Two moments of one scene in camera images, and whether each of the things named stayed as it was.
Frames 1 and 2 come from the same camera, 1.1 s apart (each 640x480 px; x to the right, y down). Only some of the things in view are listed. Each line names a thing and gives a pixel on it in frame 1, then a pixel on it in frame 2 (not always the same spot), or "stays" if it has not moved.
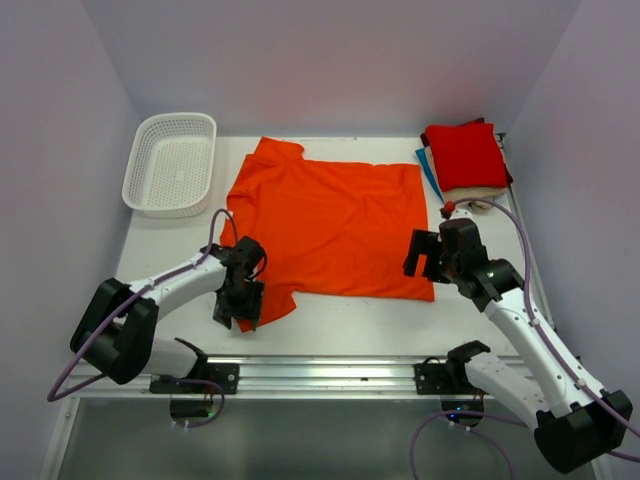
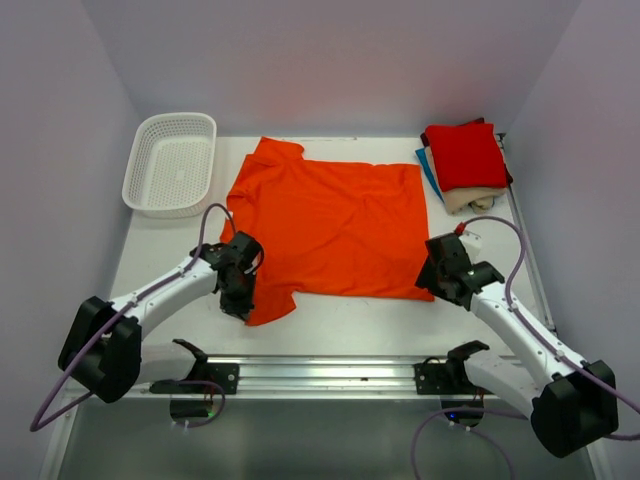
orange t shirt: [328, 227] stays
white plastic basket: [170, 164] stays
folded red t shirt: [467, 156] stays
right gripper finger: [429, 244] → [428, 277]
